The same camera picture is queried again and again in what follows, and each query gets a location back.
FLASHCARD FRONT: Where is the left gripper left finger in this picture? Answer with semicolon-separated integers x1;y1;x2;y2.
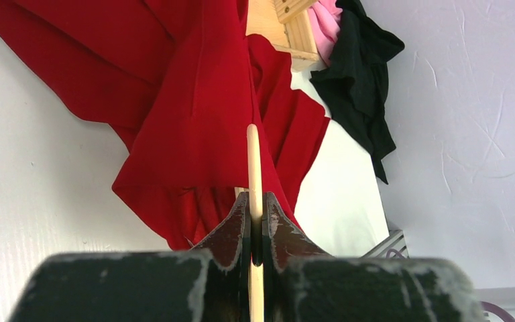
10;193;250;321

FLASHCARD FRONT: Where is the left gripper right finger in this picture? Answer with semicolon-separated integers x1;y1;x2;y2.
262;193;485;321

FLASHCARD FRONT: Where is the wooden hanger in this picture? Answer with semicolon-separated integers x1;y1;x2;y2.
247;123;265;322

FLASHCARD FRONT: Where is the red skirt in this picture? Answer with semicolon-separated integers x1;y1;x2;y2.
0;1;329;250

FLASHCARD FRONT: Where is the black garment on right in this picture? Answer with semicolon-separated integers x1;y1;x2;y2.
310;1;405;182

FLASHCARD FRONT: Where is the wooden clothes rack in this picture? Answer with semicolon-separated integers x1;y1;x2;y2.
246;0;321;72

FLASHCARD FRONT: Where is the pink garment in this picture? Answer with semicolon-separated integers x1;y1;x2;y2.
307;0;342;66

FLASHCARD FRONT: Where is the aluminium frame rail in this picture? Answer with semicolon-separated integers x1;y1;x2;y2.
363;230;409;258

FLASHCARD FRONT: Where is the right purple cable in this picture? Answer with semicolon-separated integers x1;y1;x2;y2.
479;301;515;322

